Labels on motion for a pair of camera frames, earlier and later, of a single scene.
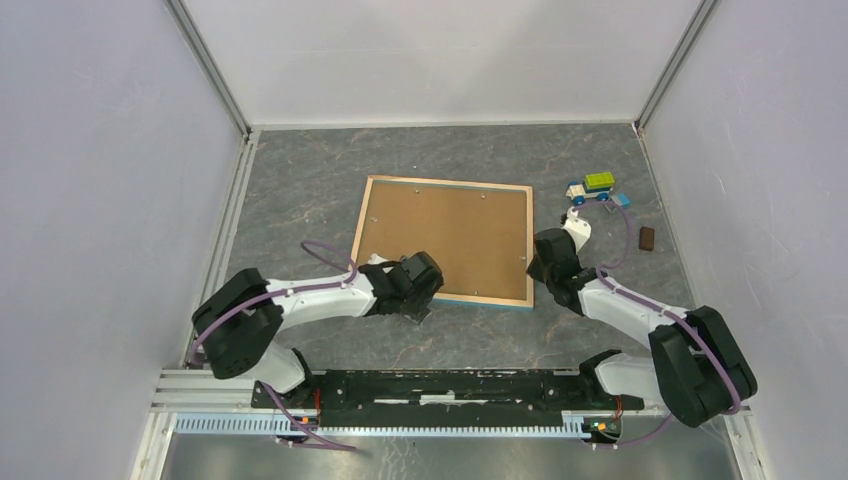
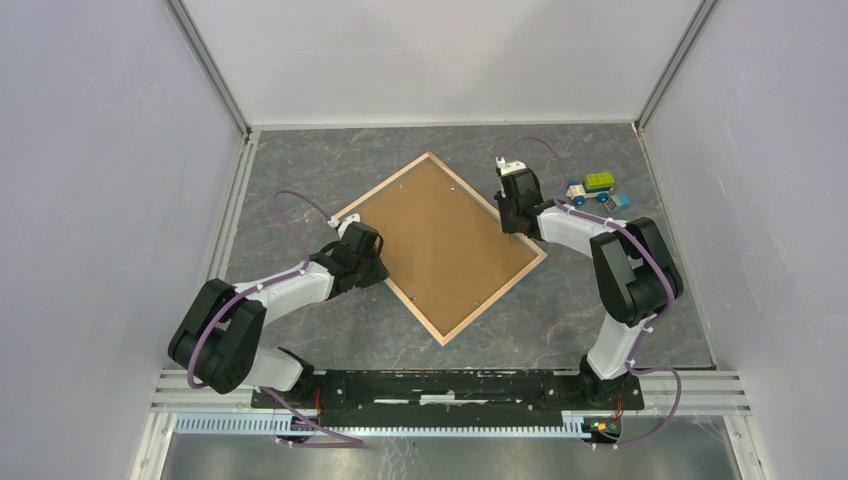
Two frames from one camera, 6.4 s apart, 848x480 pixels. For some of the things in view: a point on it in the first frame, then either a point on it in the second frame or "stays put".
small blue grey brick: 622,199 stays put
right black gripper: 539,270 to 507,216
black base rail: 440,398 stays put
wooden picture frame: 450,301 to 498,216
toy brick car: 596,185 stays put
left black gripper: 416,307 to 374,266
